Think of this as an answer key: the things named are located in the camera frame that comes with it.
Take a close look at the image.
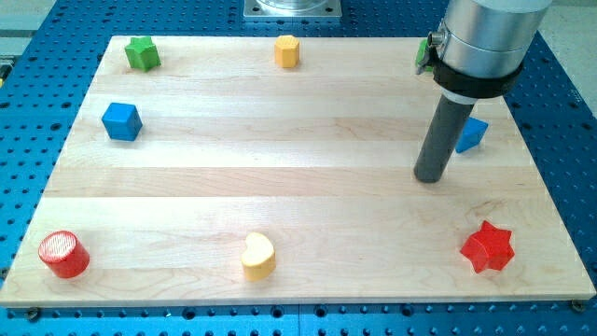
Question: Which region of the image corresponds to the green block behind arm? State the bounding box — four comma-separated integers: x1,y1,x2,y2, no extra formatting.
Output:
415,39,433,75

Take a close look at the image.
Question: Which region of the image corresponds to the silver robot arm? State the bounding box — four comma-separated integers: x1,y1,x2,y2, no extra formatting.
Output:
422,0,551,105

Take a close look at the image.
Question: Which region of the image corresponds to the light wooden board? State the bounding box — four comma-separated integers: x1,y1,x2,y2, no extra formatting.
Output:
1,36,595,307

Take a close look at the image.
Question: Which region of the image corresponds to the yellow heart block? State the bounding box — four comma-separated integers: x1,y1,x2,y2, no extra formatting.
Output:
241,232,276,281

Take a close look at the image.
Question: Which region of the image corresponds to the yellow hexagon block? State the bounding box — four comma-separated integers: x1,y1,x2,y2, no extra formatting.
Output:
274,35,300,68

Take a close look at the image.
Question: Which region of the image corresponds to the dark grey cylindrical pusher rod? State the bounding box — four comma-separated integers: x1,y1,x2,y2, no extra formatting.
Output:
413,95,476,183

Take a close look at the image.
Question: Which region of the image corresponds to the blue triangular block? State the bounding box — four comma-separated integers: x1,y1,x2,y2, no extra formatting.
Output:
455,117,489,153

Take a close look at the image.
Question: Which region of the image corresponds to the blue cube block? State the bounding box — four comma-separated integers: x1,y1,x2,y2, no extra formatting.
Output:
102,103,143,141

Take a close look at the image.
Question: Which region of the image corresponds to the green star block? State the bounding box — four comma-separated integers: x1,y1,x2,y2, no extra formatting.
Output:
125,36,161,72

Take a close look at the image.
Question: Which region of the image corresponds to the red star block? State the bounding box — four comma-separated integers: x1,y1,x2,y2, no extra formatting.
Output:
460,220,515,273

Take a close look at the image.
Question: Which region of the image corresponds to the red cylinder block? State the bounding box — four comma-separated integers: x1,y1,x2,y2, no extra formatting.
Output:
38,231,90,278

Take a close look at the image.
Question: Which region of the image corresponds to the blue perforated metal table plate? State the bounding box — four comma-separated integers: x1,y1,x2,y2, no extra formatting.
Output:
1,0,596,335

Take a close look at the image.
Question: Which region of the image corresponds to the left board clamp screw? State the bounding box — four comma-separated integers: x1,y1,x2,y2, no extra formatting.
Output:
23,307,41,323

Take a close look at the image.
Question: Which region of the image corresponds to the board clamp screw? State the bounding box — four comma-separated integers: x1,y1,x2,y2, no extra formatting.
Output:
569,300,586,314
23,307,41,323

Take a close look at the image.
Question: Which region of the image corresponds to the right board clamp screw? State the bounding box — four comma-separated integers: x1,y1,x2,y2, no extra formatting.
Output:
569,300,586,314

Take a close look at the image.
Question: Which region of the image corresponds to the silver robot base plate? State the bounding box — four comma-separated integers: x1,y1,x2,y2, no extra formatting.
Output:
243,0,342,20

